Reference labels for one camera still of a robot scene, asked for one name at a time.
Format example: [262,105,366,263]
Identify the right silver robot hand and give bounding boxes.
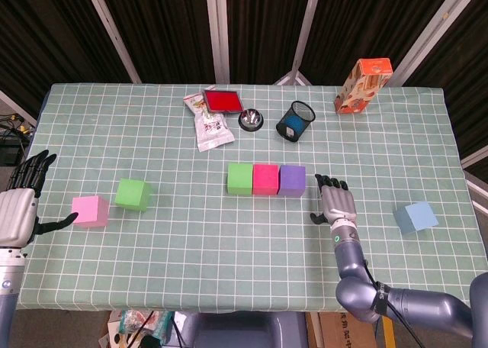
[310,174,358,227]

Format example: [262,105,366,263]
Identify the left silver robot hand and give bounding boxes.
[0,150,79,248]

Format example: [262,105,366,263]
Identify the purple foam cube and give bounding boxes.
[278,164,307,198]

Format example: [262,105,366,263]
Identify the magenta foam cube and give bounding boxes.
[252,163,280,196]

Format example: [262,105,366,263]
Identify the light blue foam cube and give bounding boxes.
[393,201,439,235]

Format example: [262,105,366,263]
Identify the green foam cube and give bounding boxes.
[114,178,153,212]
[226,163,255,196]

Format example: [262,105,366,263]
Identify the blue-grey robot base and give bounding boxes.
[167,311,310,348]

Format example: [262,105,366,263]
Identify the black electrical equipment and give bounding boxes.
[0,113,37,166]

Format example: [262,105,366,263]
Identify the light pink foam cube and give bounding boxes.
[70,195,111,228]

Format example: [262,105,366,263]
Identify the blue roll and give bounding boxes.
[284,114,308,135]

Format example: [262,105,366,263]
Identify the black mesh pen holder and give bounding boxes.
[275,100,316,143]

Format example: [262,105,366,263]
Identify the green checkered tablecloth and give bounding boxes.
[0,82,476,313]

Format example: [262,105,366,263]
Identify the orange biscuit box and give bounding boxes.
[334,57,393,114]

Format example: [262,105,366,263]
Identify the silver call bell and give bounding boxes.
[238,108,265,132]

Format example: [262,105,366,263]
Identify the brown cardboard box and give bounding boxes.
[318,311,377,348]

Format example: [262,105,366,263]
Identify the white snack bag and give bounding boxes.
[183,92,235,153]

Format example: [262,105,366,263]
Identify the red ink pad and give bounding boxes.
[202,89,244,114]

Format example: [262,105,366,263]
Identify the plastic bag of snacks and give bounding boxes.
[101,309,175,348]

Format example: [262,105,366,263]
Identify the dark pleated curtain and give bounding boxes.
[0,0,488,173]

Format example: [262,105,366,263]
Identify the white frame post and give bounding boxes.
[273,0,325,86]
[460,145,488,172]
[392,0,477,85]
[204,0,233,84]
[82,0,143,84]
[0,89,39,128]

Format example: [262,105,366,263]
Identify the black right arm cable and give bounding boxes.
[361,262,425,348]

